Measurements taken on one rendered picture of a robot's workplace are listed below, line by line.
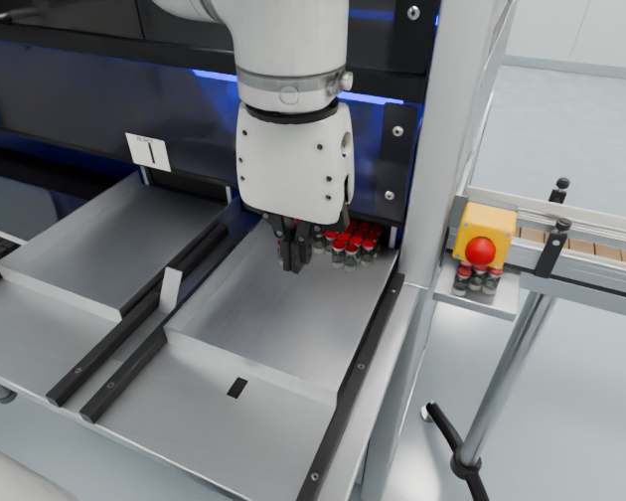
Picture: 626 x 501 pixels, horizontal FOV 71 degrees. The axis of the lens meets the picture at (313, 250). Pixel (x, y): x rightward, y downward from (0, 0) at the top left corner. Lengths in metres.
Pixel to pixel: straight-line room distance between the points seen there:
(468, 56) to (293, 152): 0.28
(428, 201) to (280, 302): 0.27
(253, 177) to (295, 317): 0.33
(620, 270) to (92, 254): 0.88
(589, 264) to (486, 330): 1.17
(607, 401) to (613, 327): 0.39
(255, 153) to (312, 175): 0.05
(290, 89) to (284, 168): 0.07
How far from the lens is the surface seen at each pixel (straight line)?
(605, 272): 0.84
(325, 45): 0.33
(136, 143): 0.88
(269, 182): 0.39
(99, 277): 0.83
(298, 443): 0.57
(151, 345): 0.66
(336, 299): 0.71
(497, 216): 0.68
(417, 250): 0.71
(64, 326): 0.77
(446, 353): 1.83
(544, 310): 0.94
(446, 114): 0.60
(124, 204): 1.00
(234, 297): 0.72
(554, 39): 5.28
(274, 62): 0.32
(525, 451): 1.69
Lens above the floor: 1.39
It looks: 39 degrees down
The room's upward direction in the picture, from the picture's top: straight up
